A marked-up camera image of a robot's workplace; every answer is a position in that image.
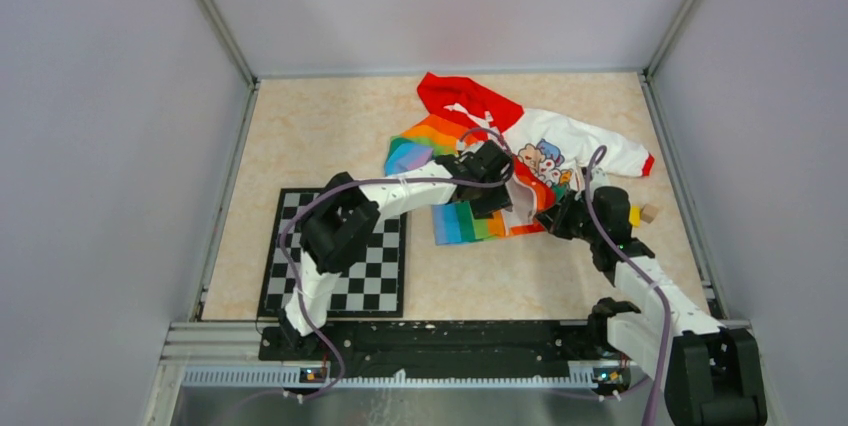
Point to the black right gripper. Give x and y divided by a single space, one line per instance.
561 211

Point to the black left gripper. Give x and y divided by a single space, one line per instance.
500 200

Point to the aluminium frame rail front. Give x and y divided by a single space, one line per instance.
222 359

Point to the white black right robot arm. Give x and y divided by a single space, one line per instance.
662 304

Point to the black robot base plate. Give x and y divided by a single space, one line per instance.
442 349

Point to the yellow small block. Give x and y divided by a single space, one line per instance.
634 217

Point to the rainbow and white kids jacket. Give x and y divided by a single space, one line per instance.
549 149

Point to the beige wooden small block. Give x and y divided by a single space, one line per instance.
649 213

